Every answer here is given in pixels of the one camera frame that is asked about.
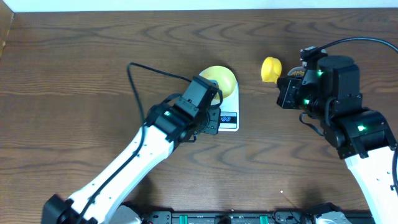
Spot soybeans in container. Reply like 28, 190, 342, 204
291, 70, 305, 77

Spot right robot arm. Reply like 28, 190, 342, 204
276, 55, 397, 223

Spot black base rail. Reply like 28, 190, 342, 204
118, 202, 374, 224

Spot white digital kitchen scale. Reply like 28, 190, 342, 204
198, 70, 240, 133

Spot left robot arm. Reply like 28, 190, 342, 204
41, 76, 223, 223

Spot right camera cable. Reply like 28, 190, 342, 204
300, 37, 398, 60

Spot left camera cable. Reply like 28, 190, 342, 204
74, 62, 195, 224

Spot clear plastic container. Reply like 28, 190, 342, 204
287, 67, 306, 78

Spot camera cable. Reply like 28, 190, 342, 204
74, 62, 195, 224
300, 37, 398, 60

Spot yellow measuring scoop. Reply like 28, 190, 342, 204
261, 57, 282, 83

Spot yellow bowl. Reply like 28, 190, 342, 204
200, 65, 237, 100

